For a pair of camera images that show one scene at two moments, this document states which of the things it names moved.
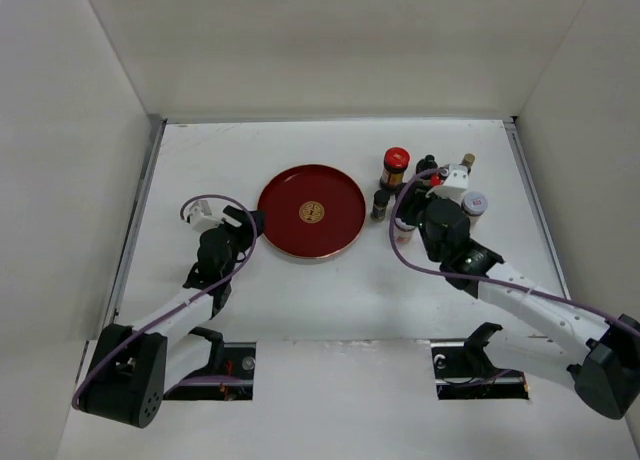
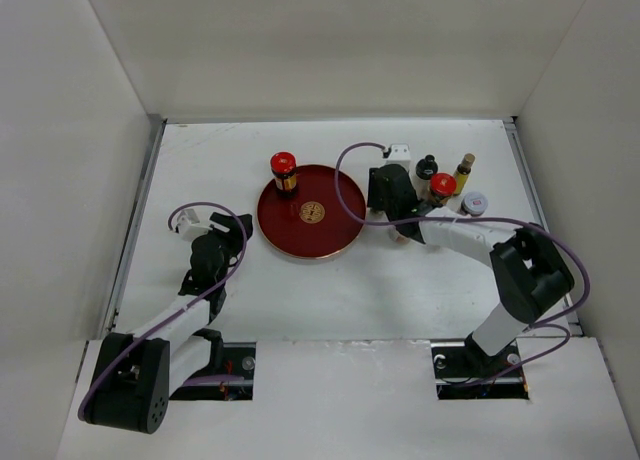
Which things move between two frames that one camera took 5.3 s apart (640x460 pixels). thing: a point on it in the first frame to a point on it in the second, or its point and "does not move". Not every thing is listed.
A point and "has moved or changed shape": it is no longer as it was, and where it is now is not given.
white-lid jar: x=403 y=232 does not move
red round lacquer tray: x=311 y=211 does not move
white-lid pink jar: x=474 y=204 does not move
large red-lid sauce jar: x=395 y=161 has moved or changed shape
